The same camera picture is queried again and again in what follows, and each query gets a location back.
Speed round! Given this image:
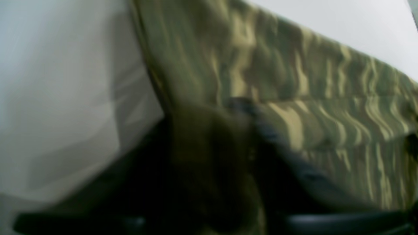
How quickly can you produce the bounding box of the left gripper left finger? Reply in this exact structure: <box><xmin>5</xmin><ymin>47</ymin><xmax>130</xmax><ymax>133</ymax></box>
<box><xmin>13</xmin><ymin>119</ymin><xmax>169</xmax><ymax>235</ymax></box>

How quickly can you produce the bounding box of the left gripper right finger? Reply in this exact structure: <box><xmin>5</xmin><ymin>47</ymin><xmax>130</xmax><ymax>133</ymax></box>
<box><xmin>229</xmin><ymin>98</ymin><xmax>417</xmax><ymax>235</ymax></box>

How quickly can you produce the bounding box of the camouflage t-shirt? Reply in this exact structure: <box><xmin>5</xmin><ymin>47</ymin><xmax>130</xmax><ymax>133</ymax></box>
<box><xmin>129</xmin><ymin>0</ymin><xmax>418</xmax><ymax>235</ymax></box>

